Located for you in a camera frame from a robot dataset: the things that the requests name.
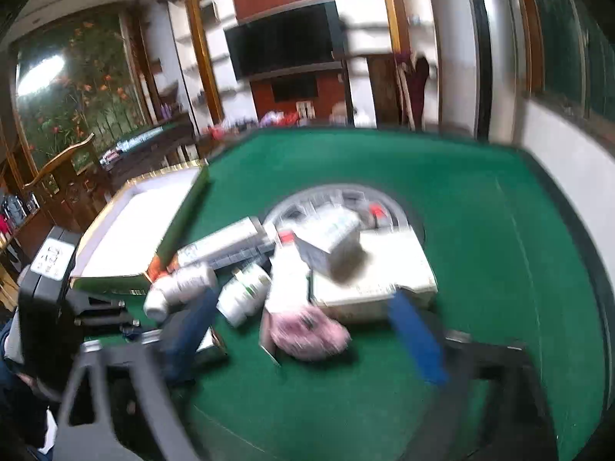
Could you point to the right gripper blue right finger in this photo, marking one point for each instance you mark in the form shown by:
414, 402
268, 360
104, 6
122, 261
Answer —
417, 338

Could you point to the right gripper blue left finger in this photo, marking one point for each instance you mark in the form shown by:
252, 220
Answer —
182, 335

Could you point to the large white medicine box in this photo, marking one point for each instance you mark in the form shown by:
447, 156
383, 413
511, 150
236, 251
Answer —
388, 261

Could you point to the white bottle red label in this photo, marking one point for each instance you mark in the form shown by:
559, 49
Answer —
170, 292

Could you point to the white bottle green label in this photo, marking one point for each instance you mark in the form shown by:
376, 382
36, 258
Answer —
245, 293

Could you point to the pink fluffy hair scrunchie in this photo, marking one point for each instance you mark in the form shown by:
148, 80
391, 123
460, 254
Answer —
309, 334

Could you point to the small grey-white medicine box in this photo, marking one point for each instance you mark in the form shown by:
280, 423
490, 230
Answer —
329, 242

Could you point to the long white toothpaste box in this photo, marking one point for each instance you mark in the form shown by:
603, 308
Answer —
239, 235

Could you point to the silver white tube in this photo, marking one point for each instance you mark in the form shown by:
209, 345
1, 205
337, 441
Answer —
211, 348

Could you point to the open green gift box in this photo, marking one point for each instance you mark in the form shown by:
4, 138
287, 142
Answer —
141, 225

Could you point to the tall white medicine box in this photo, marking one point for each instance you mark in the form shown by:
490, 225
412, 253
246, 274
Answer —
288, 292

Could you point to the brown wooden chair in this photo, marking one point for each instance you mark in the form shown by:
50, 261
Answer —
73, 188

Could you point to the dark side mahjong table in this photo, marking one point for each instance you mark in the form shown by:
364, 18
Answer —
146, 150

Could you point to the wooden armchair with red cloth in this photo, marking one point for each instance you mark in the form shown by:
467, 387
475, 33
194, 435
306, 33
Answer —
397, 83

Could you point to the black flat-screen television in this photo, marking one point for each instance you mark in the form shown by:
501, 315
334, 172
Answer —
305, 36

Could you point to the silver standing air conditioner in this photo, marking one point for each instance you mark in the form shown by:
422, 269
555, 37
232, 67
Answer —
495, 57

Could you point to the floral wall painting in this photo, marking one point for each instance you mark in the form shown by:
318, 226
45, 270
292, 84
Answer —
73, 80

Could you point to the window with green frame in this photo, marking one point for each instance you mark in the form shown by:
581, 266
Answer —
578, 57

